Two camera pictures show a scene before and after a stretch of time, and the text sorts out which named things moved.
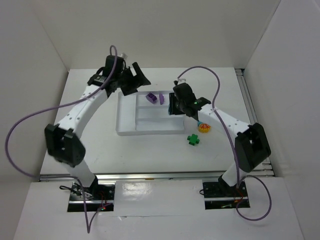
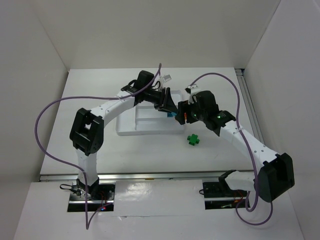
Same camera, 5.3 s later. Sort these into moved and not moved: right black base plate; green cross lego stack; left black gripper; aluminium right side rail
Moved: left black gripper
Not moved: right black base plate; aluminium right side rail; green cross lego stack
